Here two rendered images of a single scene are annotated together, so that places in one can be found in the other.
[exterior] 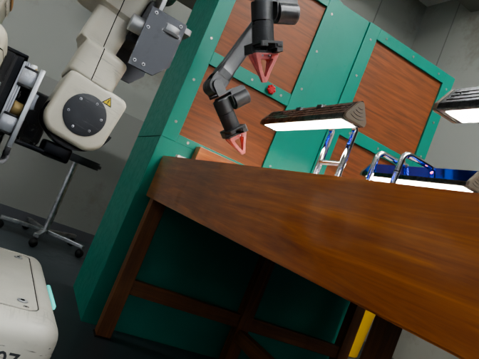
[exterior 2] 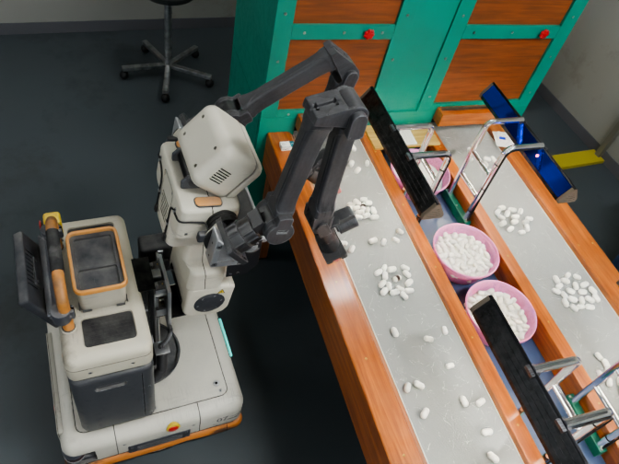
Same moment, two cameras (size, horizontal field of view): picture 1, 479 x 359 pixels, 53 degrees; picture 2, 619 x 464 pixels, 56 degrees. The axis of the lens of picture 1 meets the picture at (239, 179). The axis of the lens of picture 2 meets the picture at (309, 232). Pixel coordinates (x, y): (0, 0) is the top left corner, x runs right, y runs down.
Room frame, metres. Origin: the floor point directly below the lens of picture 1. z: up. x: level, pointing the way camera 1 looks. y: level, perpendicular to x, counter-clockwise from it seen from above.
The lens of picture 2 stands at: (0.13, 0.28, 2.37)
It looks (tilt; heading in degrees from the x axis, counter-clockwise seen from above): 49 degrees down; 353
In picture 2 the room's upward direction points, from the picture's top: 16 degrees clockwise
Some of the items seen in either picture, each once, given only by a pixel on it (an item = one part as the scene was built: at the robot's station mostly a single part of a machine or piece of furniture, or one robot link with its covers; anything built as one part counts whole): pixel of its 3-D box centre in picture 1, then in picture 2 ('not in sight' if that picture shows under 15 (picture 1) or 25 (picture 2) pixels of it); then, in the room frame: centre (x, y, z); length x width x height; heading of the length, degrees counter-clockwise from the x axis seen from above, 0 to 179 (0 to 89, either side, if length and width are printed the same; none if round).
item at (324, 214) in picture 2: not in sight; (332, 169); (1.19, 0.14, 1.40); 0.11 x 0.06 x 0.43; 26
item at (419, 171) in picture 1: (415, 174); (527, 138); (1.95, -0.66, 1.08); 0.62 x 0.08 x 0.07; 22
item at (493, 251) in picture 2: not in sight; (461, 256); (1.59, -0.50, 0.72); 0.27 x 0.27 x 0.10
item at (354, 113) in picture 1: (307, 116); (399, 147); (1.74, -0.14, 1.08); 0.62 x 0.08 x 0.07; 22
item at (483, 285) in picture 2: not in sight; (496, 317); (1.33, -0.61, 0.72); 0.27 x 0.27 x 0.10
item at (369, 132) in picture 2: not in sight; (402, 135); (2.20, -0.26, 0.77); 0.33 x 0.15 x 0.01; 112
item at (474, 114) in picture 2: not in sight; (465, 115); (2.38, -0.55, 0.83); 0.30 x 0.06 x 0.07; 112
